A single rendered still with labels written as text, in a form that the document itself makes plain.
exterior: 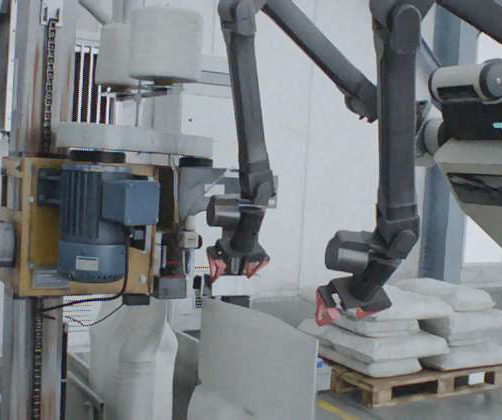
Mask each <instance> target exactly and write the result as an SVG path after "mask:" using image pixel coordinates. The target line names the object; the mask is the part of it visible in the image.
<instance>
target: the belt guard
mask: <svg viewBox="0 0 502 420"><path fill-rule="evenodd" d="M56 147H63V148H74V149H99V148H104V149H103V150H111V151H123V152H136V153H138V152H139V151H141V152H142V153H147V154H160V155H170V154H172V155H182V156H184V157H198V158H211V157H212V149H213V137H211V138H210V137H203V136H197V135H191V134H185V133H179V132H172V131H166V130H154V129H147V128H141V127H135V126H128V125H119V124H96V123H81V122H59V123H58V124H57V140H56Z"/></svg>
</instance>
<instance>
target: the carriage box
mask: <svg viewBox="0 0 502 420"><path fill-rule="evenodd" d="M64 163H67V164H85V165H93V163H92V162H77V161H71V160H66V159H52V158H41V159H36V158H23V159H9V156H2V165H1V168H0V175H1V187H0V220H4V221H9V222H12V225H13V227H14V231H15V256H14V260H13V265H12V266H9V267H0V281H1V282H2V283H3V284H5V285H6V286H7V287H9V288H10V289H12V290H13V291H14V292H15V293H16V294H17V295H18V296H20V297H23V296H35V297H41V296H67V295H93V294H119V293H120V292H121V290H122V288H123V286H124V278H122V279H121V280H119V281H117V282H114V283H108V284H85V283H76V282H72V281H70V284H69V287H57V288H34V289H33V272H34V268H40V267H58V240H59V239H62V238H64V236H65V235H64V234H62V233H60V232H59V231H58V226H59V207H46V206H38V205H37V195H38V169H39V168H58V169H62V165H63V164H64ZM103 165H116V166H129V167H132V173H131V174H140V175H149V176H153V178H154V181H158V180H159V165H158V164H146V163H139V164H131V163H124V164H107V163H103ZM8 175H9V176H14V177H19V178H22V193H21V212H17V211H14V210H12V209H9V208H6V207H7V185H8ZM155 231H156V224H155V225H152V232H151V247H150V250H149V251H141V250H138V249H136V248H133V247H131V246H130V259H129V274H128V282H127V286H126V290H125V292H124V294H145V293H150V294H152V293H153V283H154V266H155V265H154V248H155Z"/></svg>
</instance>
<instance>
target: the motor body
mask: <svg viewBox="0 0 502 420"><path fill-rule="evenodd" d="M62 169H63V170H65V171H63V172H61V186H60V205H59V226H58V231H59V232H60V233H62V234H64V235H65V236H64V238H62V239H59V240H58V269H59V273H60V275H61V276H62V277H63V278H65V279H66V280H68V281H72V282H76V283H85V284H108V283H114V282H117V281H119V280H121V279H122V278H124V270H125V251H126V246H125V241H123V239H124V238H123V232H122V228H123V225H122V224H121V223H115V222H109V221H103V220H102V219H101V210H102V191H103V183H104V181H105V180H132V176H131V174H129V173H132V167H129V166H116V165H98V164H97V165H85V164H67V163H64V164H63V165H62Z"/></svg>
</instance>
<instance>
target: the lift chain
mask: <svg viewBox="0 0 502 420"><path fill-rule="evenodd" d="M56 24H57V21H56V20H55V21H54V20H51V19H49V25H48V34H47V39H48V40H47V44H46V52H47V54H46V62H45V65H46V68H45V80H46V81H45V84H44V94H45V95H44V102H43V107H44V109H43V124H42V143H41V149H42V151H41V158H44V156H47V158H50V149H51V137H50V136H51V133H52V124H51V122H52V112H53V111H52V107H53V96H52V95H53V92H54V82H53V81H54V73H55V69H54V66H55V51H56V41H55V40H56V33H57V27H56ZM51 25H54V27H51ZM50 31H52V32H54V34H50ZM50 38H52V39H53V41H50ZM50 45H52V46H53V48H50V47H49V46H50ZM50 52H52V55H50ZM49 59H52V62H49V61H48V60H49ZM49 66H51V69H49ZM48 73H51V74H52V75H51V76H49V75H48ZM48 80H50V83H49V82H48ZM47 87H50V88H51V89H47ZM48 94H50V96H48ZM47 100H48V101H50V103H47V102H46V101H47ZM47 107H49V110H47ZM46 114H49V115H50V116H49V117H46ZM46 121H48V124H47V123H46ZM45 128H48V129H49V130H45ZM46 135H48V137H46ZM45 142H47V143H48V144H45ZM45 149H47V151H45ZM39 299H40V300H41V301H39ZM35 300H36V301H35V306H34V308H35V311H39V310H42V309H44V301H43V300H44V296H41V297H35ZM38 301H39V302H38ZM38 306H41V308H37V307H38ZM37 319H41V321H37ZM37 326H40V328H37ZM42 326H43V317H39V316H37V315H35V329H34V347H33V352H34V354H33V380H34V381H33V387H32V392H33V394H32V420H35V418H38V419H37V420H40V414H41V408H40V405H41V391H42V385H41V374H42V368H41V366H42V352H43V341H42V340H43V328H42ZM36 333H40V334H39V335H37V334H36ZM37 340H39V341H37ZM37 346H40V347H39V348H37ZM37 353H39V354H37ZM37 359H39V361H36V360H37ZM36 366H39V368H36ZM38 372H39V373H40V374H39V375H35V373H38ZM36 379H38V381H36ZM35 386H39V387H38V388H35ZM36 392H38V394H37V395H36ZM35 399H38V401H35ZM35 405H38V407H35ZM35 412H39V413H38V414H35Z"/></svg>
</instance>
